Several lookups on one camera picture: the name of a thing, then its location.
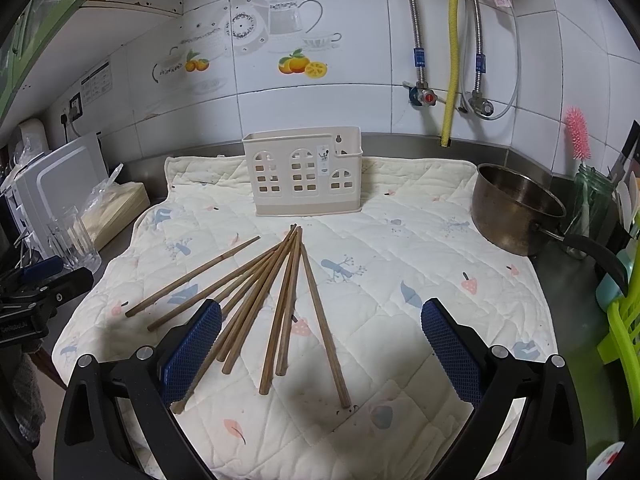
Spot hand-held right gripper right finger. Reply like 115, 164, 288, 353
421, 299, 587, 480

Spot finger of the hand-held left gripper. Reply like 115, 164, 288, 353
0, 256, 66, 286
30, 266, 96, 318

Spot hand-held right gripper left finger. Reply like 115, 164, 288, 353
54, 299, 223, 480

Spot cream plastic utensil holder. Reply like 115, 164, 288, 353
242, 126, 363, 217

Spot person's left forearm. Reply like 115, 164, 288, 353
0, 350, 47, 461

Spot clear glass cup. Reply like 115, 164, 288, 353
65, 220, 103, 269
47, 205, 87, 267

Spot printed quilted mat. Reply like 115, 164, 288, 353
52, 155, 561, 480

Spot bagged pack of wooden sticks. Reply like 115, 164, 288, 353
80, 162, 151, 252

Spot white kettle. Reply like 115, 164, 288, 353
16, 118, 51, 157

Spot green plastic rack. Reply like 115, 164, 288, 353
596, 297, 640, 367

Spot light blue plastic utensil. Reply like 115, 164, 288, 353
595, 250, 632, 307

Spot green glass jar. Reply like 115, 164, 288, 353
567, 164, 618, 261

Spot metal water valve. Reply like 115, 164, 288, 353
459, 87, 497, 119

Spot pink bottle brush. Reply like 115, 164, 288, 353
565, 106, 593, 173

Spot clear plastic tube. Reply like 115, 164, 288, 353
457, 0, 523, 122

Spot steel pot with black handle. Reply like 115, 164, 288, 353
471, 162, 628, 292

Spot black and white wall label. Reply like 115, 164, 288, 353
80, 61, 111, 107

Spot green wall cabinet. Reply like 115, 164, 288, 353
0, 0, 97, 123

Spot red-handled water valve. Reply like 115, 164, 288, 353
404, 80, 449, 109

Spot yellow gas hose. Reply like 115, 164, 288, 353
440, 0, 466, 149

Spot braided metal hose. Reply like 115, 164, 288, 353
400, 0, 432, 86
466, 0, 490, 106

